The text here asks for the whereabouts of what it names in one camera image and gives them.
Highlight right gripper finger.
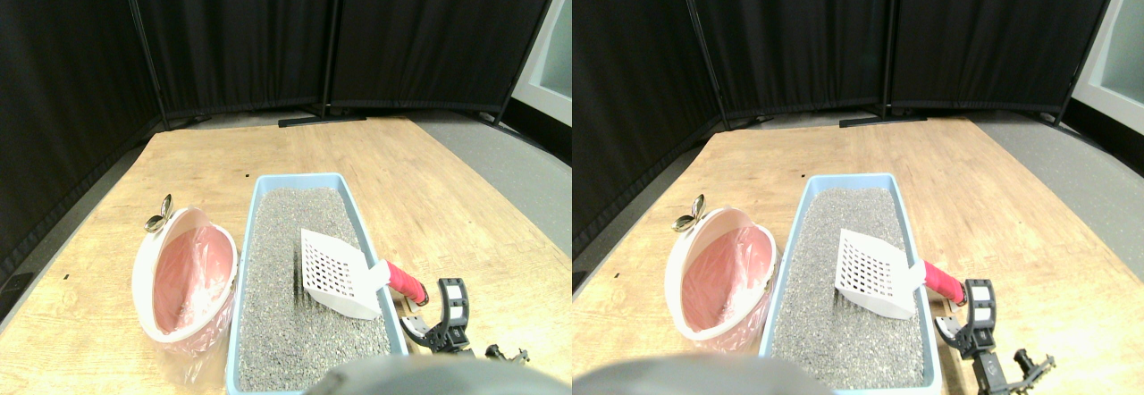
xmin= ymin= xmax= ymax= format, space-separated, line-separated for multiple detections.
xmin=963 ymin=279 xmax=997 ymax=347
xmin=400 ymin=314 xmax=450 ymax=351
xmin=934 ymin=316 xmax=973 ymax=358
xmin=438 ymin=278 xmax=471 ymax=340

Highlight white scoop with red handle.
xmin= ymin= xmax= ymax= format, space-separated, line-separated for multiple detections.
xmin=299 ymin=228 xmax=430 ymax=321
xmin=835 ymin=229 xmax=968 ymax=319

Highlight blue litter tray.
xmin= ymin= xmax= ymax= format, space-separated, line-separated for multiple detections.
xmin=225 ymin=173 xmax=410 ymax=394
xmin=760 ymin=173 xmax=941 ymax=394

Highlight black curtain stand foot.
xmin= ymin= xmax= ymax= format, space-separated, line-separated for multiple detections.
xmin=278 ymin=113 xmax=367 ymax=129
xmin=838 ymin=113 xmax=929 ymax=129

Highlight white bin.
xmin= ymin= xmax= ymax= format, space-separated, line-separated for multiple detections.
xmin=663 ymin=195 xmax=777 ymax=355
xmin=131 ymin=195 xmax=240 ymax=357

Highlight white shelf unit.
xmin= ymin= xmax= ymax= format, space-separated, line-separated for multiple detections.
xmin=1071 ymin=0 xmax=1144 ymax=137
xmin=511 ymin=0 xmax=572 ymax=128

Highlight black curtain stand pole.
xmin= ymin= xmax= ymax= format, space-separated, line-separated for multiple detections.
xmin=675 ymin=0 xmax=729 ymax=132
xmin=320 ymin=0 xmax=348 ymax=117
xmin=119 ymin=0 xmax=171 ymax=132
xmin=1052 ymin=0 xmax=1125 ymax=126
xmin=880 ymin=0 xmax=900 ymax=119

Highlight black bracket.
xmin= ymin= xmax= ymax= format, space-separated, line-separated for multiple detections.
xmin=1010 ymin=349 xmax=1057 ymax=383
xmin=484 ymin=344 xmax=531 ymax=366

